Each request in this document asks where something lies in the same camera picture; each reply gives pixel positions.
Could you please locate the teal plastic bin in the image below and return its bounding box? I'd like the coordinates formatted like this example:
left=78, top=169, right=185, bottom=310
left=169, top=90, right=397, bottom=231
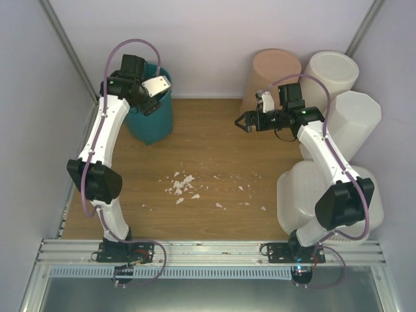
left=125, top=63, right=174, bottom=146

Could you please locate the pink plastic bin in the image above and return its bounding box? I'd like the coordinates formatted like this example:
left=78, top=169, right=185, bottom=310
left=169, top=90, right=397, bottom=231
left=240, top=49, right=302, bottom=114

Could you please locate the white rectangular basin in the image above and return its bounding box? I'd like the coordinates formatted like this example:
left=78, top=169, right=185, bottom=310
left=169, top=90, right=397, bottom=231
left=277, top=161, right=384, bottom=234

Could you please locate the large white round bin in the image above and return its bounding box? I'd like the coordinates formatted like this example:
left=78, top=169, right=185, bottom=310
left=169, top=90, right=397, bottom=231
left=299, top=51, right=359, bottom=115

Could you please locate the white faceted bin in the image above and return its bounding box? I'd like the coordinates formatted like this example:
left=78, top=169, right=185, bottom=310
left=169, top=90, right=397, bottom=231
left=328, top=90, right=382, bottom=162

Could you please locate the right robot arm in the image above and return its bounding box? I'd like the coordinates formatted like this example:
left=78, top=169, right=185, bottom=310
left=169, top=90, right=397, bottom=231
left=235, top=83, right=375, bottom=263

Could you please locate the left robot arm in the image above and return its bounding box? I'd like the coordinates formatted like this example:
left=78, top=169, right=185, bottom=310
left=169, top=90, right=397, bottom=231
left=67, top=55, right=170, bottom=263

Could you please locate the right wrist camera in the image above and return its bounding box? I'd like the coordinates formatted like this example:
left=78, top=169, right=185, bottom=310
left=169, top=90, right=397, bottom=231
left=255, top=90, right=274, bottom=113

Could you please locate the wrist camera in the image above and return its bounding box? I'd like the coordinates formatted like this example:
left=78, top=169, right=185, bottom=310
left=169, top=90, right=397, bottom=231
left=142, top=75, right=171, bottom=98
left=255, top=90, right=274, bottom=113

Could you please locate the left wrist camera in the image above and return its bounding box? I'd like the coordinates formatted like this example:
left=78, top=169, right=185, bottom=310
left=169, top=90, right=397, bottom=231
left=142, top=75, right=171, bottom=98

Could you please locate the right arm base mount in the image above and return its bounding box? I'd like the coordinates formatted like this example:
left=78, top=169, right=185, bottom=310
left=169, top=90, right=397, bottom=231
left=259, top=242, right=326, bottom=265

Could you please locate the left aluminium frame post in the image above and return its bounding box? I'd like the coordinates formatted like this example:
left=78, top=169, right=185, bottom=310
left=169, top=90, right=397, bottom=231
left=38, top=0, right=97, bottom=103

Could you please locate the aluminium frame post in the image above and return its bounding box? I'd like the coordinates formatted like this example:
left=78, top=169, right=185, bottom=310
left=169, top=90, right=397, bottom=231
left=345, top=0, right=387, bottom=58
left=38, top=0, right=97, bottom=103

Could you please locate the right aluminium frame post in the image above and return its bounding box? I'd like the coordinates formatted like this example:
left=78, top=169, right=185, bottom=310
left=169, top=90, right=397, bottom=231
left=345, top=0, right=387, bottom=58

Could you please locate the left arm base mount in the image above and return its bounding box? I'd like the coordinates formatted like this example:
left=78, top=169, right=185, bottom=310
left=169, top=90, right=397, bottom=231
left=91, top=239, right=154, bottom=264

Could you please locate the aluminium front rail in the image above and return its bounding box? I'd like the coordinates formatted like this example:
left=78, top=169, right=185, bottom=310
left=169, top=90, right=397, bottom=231
left=36, top=239, right=385, bottom=267

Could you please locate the grey slotted cable duct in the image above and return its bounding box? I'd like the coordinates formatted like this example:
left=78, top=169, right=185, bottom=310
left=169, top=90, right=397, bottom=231
left=49, top=265, right=292, bottom=281

